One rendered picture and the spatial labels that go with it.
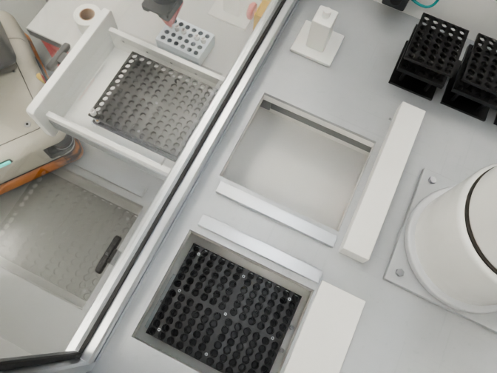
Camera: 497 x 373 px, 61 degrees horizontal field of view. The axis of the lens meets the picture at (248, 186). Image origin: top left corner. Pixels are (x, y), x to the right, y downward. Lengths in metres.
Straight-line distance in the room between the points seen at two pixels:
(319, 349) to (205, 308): 0.21
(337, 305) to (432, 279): 0.16
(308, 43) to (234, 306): 0.55
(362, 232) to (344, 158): 0.26
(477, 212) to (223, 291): 0.43
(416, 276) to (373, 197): 0.15
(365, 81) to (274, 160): 0.25
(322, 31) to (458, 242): 0.47
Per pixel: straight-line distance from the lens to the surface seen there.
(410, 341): 0.80
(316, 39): 0.91
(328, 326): 0.75
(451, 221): 0.68
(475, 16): 1.04
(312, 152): 0.95
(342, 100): 0.89
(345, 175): 0.95
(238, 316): 0.78
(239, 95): 0.81
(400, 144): 0.84
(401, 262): 0.80
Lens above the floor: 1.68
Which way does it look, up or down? 71 degrees down
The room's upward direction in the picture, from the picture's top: 8 degrees clockwise
